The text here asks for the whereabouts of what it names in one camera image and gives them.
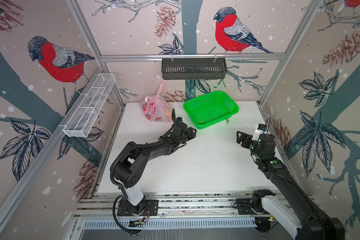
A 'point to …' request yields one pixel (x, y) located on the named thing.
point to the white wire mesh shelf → (77, 125)
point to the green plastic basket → (210, 108)
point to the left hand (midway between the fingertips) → (196, 131)
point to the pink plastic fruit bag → (155, 108)
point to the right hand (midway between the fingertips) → (242, 134)
